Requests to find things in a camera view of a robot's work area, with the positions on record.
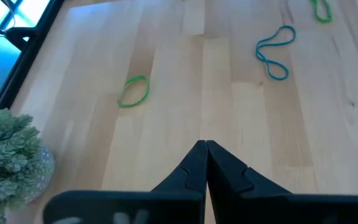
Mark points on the wide green rubber band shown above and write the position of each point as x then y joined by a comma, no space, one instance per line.
322,21

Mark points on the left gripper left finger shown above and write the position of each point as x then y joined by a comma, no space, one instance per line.
172,205

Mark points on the potted green artificial plant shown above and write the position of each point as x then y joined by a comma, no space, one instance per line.
5,155

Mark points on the black aluminium table frame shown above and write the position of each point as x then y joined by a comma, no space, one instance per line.
26,62

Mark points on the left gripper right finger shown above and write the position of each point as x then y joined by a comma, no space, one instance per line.
259,208

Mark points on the black clamp mount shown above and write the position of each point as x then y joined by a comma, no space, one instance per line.
19,35

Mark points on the teal rubber band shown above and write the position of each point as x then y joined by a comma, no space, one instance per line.
294,32

